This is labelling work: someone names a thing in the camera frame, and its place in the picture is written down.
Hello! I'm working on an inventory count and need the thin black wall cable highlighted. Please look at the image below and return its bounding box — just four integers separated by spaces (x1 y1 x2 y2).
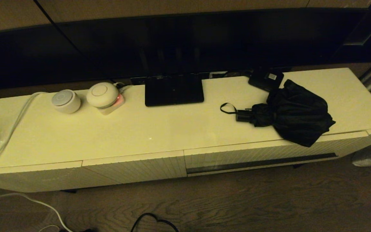
33 0 116 82

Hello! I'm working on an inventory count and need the black floor cable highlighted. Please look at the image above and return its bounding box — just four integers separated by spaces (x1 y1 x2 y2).
131 213 179 232

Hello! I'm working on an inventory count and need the black flat television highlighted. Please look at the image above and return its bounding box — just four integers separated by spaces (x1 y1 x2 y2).
0 8 371 91

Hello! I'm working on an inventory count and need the black television base plate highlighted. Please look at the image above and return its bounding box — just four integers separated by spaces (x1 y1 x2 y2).
145 73 205 107

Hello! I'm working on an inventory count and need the black umbrella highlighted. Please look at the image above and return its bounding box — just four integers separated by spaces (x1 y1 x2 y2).
220 79 336 148

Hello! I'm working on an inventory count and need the white speaker with grey top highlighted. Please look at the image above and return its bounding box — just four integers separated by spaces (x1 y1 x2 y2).
51 89 81 114

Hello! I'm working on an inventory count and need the white pull-out drawer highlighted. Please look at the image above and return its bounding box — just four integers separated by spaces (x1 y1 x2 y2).
184 130 369 177

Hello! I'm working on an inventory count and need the white power strip red light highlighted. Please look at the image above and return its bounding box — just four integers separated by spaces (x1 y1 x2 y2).
97 93 125 115

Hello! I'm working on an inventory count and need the white dome-shaped device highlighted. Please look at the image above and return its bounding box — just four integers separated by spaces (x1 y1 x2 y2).
86 82 119 109

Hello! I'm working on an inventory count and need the black set-top box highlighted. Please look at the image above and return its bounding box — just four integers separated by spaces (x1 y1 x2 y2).
248 68 284 92

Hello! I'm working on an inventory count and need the white power cable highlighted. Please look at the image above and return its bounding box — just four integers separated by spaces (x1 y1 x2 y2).
0 92 73 232

